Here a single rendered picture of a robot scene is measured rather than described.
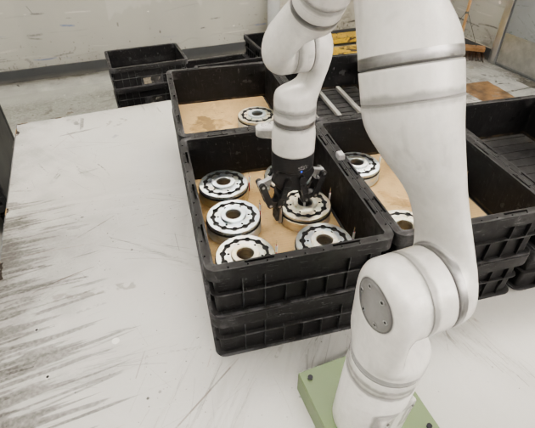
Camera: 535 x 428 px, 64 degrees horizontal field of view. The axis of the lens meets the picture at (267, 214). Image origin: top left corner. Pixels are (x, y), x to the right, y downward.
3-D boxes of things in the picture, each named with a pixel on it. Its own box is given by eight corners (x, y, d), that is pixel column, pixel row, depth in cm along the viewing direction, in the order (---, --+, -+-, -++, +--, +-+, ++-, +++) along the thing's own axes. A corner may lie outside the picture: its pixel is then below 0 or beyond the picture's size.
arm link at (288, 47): (252, 46, 66) (273, -23, 53) (304, 40, 68) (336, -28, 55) (265, 87, 64) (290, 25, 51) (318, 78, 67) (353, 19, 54)
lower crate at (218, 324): (374, 328, 80) (385, 285, 72) (216, 363, 74) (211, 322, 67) (306, 202, 110) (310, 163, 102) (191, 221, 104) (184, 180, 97)
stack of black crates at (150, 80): (185, 114, 272) (176, 42, 244) (197, 135, 251) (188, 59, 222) (121, 125, 261) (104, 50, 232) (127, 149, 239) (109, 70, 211)
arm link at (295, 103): (313, 107, 75) (267, 115, 72) (321, 14, 65) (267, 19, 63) (332, 124, 70) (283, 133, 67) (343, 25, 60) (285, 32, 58)
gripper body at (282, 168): (278, 160, 70) (278, 205, 76) (324, 149, 72) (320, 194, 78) (262, 138, 75) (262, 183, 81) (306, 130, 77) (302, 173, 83)
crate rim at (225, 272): (395, 249, 67) (398, 238, 65) (205, 284, 61) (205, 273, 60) (312, 131, 97) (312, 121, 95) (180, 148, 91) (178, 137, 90)
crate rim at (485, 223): (554, 218, 73) (560, 207, 71) (396, 249, 67) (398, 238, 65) (430, 115, 103) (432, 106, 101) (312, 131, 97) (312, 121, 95)
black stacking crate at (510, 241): (531, 257, 79) (557, 210, 72) (385, 288, 73) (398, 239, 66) (420, 150, 109) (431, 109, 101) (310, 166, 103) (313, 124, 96)
